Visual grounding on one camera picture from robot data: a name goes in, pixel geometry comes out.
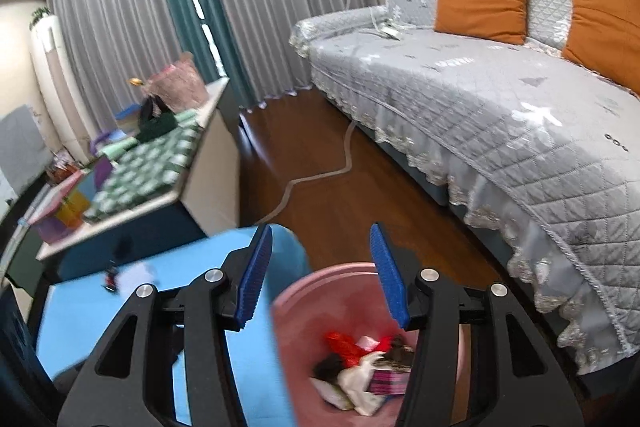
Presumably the white crumpled paper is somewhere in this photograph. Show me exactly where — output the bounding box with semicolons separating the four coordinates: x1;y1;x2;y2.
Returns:
310;349;388;415

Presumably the pink woven basket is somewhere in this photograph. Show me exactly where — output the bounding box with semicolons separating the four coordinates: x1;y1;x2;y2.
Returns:
145;53;210;112

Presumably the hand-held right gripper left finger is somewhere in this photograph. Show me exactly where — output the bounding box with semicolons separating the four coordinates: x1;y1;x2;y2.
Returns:
56;223;274;427

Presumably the green checked cloth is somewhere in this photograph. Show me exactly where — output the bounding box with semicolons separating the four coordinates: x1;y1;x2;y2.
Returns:
85;122;206;223

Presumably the stack of pastel bowls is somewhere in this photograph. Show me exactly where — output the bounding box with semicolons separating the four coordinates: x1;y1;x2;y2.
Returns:
116;106;143;134

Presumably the purple plastic handle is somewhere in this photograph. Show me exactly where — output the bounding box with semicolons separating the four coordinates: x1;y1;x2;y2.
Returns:
90;132;126;158

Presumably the grey quilted sofa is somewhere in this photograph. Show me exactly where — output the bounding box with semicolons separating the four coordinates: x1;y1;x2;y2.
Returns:
289;0;640;375

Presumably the white tissue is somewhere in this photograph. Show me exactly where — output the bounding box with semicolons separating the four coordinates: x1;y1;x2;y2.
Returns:
120;263;157;288

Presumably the dark green bag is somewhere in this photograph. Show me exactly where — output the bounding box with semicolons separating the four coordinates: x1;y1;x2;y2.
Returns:
136;96;179;142

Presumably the white desk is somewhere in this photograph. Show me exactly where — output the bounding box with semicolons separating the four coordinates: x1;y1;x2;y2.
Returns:
35;77;241;264

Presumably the pink plastic bin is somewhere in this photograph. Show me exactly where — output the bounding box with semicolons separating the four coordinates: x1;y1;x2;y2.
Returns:
272;261;471;427

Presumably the white power cable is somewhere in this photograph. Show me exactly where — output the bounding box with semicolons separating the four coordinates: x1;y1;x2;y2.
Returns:
257;4;396;225

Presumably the pink striped packet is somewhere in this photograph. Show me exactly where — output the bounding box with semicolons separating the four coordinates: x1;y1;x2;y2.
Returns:
367;369;408;395

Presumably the white standing air conditioner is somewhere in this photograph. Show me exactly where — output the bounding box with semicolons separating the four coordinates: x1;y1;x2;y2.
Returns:
30;14;93;158

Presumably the blue table cover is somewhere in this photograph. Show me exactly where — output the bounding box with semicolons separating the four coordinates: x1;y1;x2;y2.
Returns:
37;224;311;427

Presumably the grey panel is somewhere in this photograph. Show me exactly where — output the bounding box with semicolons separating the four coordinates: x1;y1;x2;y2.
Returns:
0;104;48;202

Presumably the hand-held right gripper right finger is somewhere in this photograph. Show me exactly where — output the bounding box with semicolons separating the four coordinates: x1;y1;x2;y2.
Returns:
368;222;586;427

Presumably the mint green folded cloth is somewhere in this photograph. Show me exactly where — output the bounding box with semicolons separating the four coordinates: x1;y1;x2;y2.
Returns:
102;109;201;158

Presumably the purple storage box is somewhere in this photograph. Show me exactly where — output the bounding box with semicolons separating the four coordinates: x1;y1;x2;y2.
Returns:
25;157;113;245

